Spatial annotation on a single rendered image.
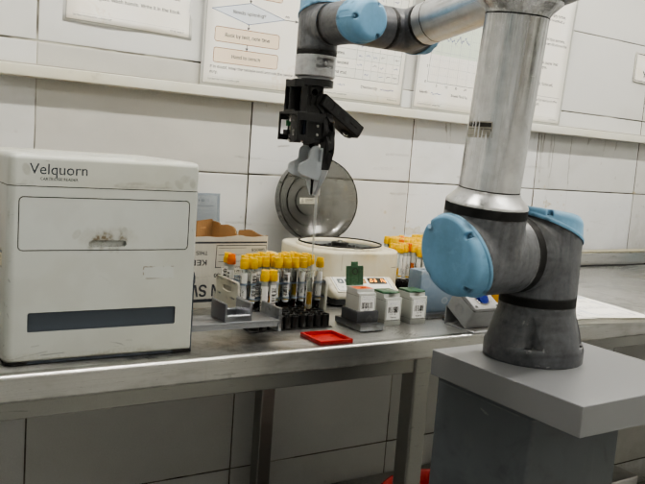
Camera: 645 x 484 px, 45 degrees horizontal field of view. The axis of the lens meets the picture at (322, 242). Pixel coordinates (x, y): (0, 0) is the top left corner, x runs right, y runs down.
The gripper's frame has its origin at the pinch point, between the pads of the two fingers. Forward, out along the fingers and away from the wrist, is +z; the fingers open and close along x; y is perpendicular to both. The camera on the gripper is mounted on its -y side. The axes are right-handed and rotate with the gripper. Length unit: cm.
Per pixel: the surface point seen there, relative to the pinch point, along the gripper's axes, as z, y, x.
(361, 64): -31, -42, -51
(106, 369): 26, 44, 18
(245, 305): 19.9, 18.3, 9.6
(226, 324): 22.2, 22.7, 12.2
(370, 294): 19.3, -9.0, 7.7
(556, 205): 5, -126, -53
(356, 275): 16.5, -9.0, 2.7
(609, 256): 23, -156, -52
